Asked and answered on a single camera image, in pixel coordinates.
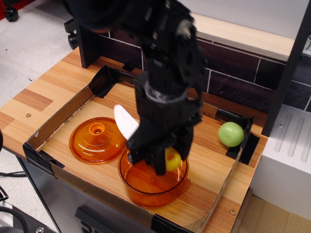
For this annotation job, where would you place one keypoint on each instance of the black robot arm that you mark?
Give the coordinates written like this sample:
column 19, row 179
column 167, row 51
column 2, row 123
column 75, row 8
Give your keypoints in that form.
column 168, row 95

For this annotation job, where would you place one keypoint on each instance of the black chair caster base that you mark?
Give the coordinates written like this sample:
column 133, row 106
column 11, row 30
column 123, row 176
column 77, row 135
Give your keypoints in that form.
column 70, row 28

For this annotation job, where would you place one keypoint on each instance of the black caster wheel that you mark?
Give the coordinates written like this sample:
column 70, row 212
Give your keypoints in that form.
column 11, row 14

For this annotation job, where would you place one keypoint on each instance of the white toy sink block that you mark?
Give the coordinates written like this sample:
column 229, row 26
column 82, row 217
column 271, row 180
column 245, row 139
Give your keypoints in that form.
column 283, row 175

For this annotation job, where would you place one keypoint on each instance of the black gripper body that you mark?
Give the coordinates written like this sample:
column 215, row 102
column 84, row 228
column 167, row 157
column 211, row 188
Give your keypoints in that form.
column 159, row 122

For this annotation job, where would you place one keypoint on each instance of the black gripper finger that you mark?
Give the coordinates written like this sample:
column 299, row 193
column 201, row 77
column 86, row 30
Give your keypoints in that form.
column 155, row 157
column 184, row 137

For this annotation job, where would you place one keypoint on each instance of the dark brick backsplash panel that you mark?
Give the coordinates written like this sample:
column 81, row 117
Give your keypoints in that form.
column 244, row 65

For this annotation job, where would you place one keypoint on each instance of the green toy apple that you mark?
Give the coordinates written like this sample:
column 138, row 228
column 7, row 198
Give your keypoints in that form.
column 231, row 134

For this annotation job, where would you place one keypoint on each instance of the cardboard fence with black tape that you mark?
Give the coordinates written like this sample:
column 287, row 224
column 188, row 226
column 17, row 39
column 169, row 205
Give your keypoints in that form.
column 67, row 95

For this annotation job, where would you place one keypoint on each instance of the orange transparent plastic pot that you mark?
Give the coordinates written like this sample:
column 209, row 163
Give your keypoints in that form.
column 147, row 189

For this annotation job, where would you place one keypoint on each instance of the orange transparent pot lid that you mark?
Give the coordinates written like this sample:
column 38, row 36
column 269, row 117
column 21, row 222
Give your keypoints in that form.
column 97, row 141

